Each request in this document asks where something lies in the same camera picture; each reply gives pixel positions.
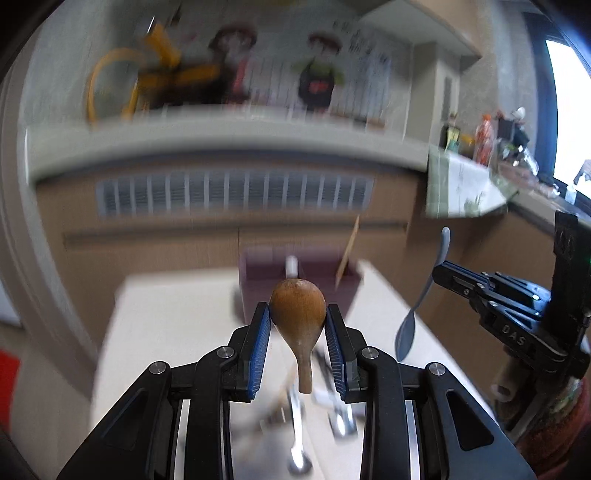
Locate wall poster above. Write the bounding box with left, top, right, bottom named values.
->
left=205, top=18, right=393, bottom=121

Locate beige wall cabinet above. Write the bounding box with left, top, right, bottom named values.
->
left=365, top=0, right=483, bottom=61

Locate orange bottle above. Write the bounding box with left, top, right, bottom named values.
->
left=474, top=114, right=497, bottom=163

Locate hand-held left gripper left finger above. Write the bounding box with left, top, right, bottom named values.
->
left=58, top=302, right=273, bottom=480

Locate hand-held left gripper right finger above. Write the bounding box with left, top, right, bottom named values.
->
left=323, top=303, right=539, bottom=480

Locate light wooden stick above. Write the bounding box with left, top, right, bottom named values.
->
left=335, top=215, right=361, bottom=289

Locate maroon utensil box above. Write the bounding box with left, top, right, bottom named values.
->
left=238, top=247, right=363, bottom=324

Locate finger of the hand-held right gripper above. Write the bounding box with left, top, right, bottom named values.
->
left=441, top=261, right=552, bottom=319
left=431, top=270, right=583, bottom=377

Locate yellow strap bundle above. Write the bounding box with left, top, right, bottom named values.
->
left=88, top=23, right=222, bottom=123

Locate metal utensil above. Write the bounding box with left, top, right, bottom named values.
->
left=316, top=351, right=358, bottom=437
left=286, top=388, right=315, bottom=476

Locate brown wooden spoon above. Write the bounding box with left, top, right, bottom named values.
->
left=269, top=279, right=327, bottom=394

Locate countertop clutter pile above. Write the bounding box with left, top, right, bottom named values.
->
left=496, top=107, right=541, bottom=177

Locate grey-blue plastic spoon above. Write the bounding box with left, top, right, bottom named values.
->
left=394, top=227, right=452, bottom=361

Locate bright window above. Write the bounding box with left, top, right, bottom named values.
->
left=545, top=39, right=591, bottom=185

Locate red object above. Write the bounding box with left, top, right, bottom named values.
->
left=0, top=348, right=21, bottom=393

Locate dark bottle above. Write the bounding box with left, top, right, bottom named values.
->
left=443, top=113, right=462, bottom=151

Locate grey vent grille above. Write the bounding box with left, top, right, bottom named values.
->
left=95, top=173, right=374, bottom=220

